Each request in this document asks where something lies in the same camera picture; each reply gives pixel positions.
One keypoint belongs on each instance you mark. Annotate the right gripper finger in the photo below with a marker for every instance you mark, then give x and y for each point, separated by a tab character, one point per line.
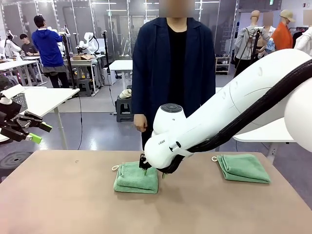
143	162
163	175

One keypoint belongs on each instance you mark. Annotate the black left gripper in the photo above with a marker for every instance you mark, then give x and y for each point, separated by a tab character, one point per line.
9	114

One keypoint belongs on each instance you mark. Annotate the green terry towel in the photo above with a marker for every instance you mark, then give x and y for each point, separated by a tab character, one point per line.
243	168
134	182

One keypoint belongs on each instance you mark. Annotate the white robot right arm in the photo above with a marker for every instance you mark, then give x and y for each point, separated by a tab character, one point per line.
219	117

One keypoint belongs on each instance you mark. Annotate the person's right forearm navy sleeve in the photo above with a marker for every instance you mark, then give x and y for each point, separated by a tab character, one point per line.
139	102

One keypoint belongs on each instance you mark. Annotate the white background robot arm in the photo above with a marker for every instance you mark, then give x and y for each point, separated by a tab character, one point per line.
89	44
9	46

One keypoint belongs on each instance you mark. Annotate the gray plastic woven basket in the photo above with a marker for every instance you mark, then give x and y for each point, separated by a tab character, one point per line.
20	100

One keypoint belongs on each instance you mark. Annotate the person's right hand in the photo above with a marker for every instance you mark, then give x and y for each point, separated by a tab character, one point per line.
140	123

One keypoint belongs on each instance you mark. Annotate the white table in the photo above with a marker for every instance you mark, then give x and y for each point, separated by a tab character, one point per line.
263	134
14	64
48	100
122	64

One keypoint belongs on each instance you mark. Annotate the gray plastic step stool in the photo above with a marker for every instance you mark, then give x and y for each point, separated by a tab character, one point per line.
123	114
84	86
14	161

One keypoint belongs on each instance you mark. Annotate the beige crumpled cloth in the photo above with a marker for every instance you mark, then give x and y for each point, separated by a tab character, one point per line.
125	93

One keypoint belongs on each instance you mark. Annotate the seated person in black shirt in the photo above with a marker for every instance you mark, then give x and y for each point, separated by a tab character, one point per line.
29	50

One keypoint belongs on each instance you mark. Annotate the person in blue hoodie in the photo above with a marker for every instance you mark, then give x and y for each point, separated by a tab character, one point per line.
47	48

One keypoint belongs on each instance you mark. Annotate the gray workbench desk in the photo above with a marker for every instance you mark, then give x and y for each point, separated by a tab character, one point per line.
83	63

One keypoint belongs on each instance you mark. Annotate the open cardboard box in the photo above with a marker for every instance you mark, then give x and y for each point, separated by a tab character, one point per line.
81	57

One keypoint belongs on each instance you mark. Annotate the person in navy jacket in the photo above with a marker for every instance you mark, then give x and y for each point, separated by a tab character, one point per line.
151	73

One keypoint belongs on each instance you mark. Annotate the white computer tower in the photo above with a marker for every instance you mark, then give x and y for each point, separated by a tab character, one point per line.
111	76

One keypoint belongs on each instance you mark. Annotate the white shoe shelf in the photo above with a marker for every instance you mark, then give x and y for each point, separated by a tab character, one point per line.
223	64

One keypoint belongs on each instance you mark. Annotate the mannequin in gray shirt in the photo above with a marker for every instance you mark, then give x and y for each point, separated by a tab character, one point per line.
243	41

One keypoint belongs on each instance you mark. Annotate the mannequin in floral outfit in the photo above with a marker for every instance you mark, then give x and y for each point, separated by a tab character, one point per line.
269	31

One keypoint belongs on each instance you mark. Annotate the mannequin in orange jacket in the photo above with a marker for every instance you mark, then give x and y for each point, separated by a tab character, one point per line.
284	39

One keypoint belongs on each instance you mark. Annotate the clothes rack with garments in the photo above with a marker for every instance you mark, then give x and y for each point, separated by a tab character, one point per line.
295	35

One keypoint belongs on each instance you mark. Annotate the mannequin with orange trousers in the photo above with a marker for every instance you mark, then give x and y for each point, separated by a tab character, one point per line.
304	41

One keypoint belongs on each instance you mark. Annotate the black camera tripod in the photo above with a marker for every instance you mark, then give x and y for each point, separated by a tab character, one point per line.
69	63
255	46

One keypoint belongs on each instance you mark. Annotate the black camera stand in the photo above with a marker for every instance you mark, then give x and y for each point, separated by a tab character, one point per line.
106	53

